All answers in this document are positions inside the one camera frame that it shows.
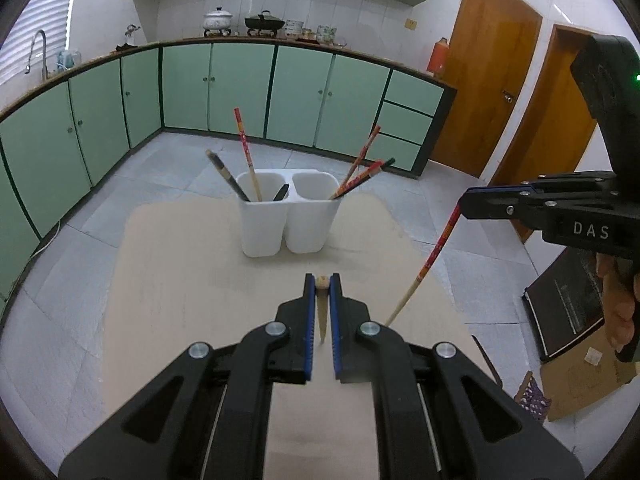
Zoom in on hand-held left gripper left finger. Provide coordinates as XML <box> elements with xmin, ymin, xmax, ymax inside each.
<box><xmin>59</xmin><ymin>272</ymin><xmax>321</xmax><ymax>480</ymax></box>

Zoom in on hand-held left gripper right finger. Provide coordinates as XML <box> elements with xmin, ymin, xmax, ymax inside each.
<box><xmin>327</xmin><ymin>272</ymin><xmax>586</xmax><ymax>480</ymax></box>

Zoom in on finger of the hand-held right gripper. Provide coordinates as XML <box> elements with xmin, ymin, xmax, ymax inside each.
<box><xmin>467</xmin><ymin>172</ymin><xmax>618</xmax><ymax>196</ymax></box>
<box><xmin>460</xmin><ymin>191</ymin><xmax>618</xmax><ymax>231</ymax></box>

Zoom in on plain wooden chopstick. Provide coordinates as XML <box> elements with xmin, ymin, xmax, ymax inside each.
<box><xmin>316</xmin><ymin>274</ymin><xmax>332</xmax><ymax>346</ymax></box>

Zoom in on red patterned wooden chopstick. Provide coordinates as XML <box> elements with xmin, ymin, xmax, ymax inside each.
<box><xmin>384</xmin><ymin>203</ymin><xmax>462</xmax><ymax>327</ymax></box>
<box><xmin>327</xmin><ymin>125</ymin><xmax>382</xmax><ymax>201</ymax></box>
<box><xmin>233</xmin><ymin>107</ymin><xmax>263</xmax><ymax>202</ymax></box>
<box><xmin>339</xmin><ymin>157</ymin><xmax>397</xmax><ymax>199</ymax></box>

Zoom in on white two-compartment utensil holder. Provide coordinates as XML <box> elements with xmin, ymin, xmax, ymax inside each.
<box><xmin>236</xmin><ymin>170</ymin><xmax>345</xmax><ymax>258</ymax></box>

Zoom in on person's right hand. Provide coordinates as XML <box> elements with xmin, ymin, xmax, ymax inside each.
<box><xmin>595</xmin><ymin>252</ymin><xmax>637</xmax><ymax>354</ymax></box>

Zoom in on narrow wooden door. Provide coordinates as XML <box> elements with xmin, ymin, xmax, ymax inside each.
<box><xmin>487</xmin><ymin>22</ymin><xmax>608</xmax><ymax>243</ymax></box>

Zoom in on wide wooden door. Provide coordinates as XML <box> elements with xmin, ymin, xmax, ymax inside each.
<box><xmin>430</xmin><ymin>0</ymin><xmax>543</xmax><ymax>178</ymax></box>

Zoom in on black flat board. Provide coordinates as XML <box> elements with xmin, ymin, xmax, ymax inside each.
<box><xmin>522</xmin><ymin>247</ymin><xmax>621</xmax><ymax>363</ymax></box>

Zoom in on orange fire extinguisher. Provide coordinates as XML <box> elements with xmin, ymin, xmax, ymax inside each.
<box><xmin>426</xmin><ymin>36</ymin><xmax>449</xmax><ymax>77</ymax></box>

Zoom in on brown cardboard sheet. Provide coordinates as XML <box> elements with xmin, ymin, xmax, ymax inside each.
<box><xmin>540</xmin><ymin>332</ymin><xmax>640</xmax><ymax>423</ymax></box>

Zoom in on dark patterned cloth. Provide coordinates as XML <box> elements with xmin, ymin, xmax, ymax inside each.
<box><xmin>514</xmin><ymin>370</ymin><xmax>552</xmax><ymax>423</ymax></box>

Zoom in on green lower kitchen cabinets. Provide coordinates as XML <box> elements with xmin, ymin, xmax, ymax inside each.
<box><xmin>0</xmin><ymin>40</ymin><xmax>458</xmax><ymax>301</ymax></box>

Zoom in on black wok with lid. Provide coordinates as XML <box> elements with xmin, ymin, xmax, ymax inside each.
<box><xmin>244</xmin><ymin>10</ymin><xmax>287</xmax><ymax>37</ymax></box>

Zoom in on white lidded pot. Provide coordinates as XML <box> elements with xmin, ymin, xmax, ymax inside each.
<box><xmin>202</xmin><ymin>7</ymin><xmax>234</xmax><ymax>37</ymax></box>

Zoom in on small kettle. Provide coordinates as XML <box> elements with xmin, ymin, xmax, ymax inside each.
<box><xmin>116</xmin><ymin>24</ymin><xmax>142</xmax><ymax>52</ymax></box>

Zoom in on metal kitchen faucet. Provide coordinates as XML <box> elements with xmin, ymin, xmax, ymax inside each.
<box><xmin>25</xmin><ymin>30</ymin><xmax>48</xmax><ymax>81</ymax></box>

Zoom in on window blinds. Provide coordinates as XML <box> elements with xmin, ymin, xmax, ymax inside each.
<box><xmin>0</xmin><ymin>0</ymin><xmax>81</xmax><ymax>51</ymax></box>

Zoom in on floor cable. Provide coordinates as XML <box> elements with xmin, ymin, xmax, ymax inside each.
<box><xmin>30</xmin><ymin>220</ymin><xmax>63</xmax><ymax>258</ymax></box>

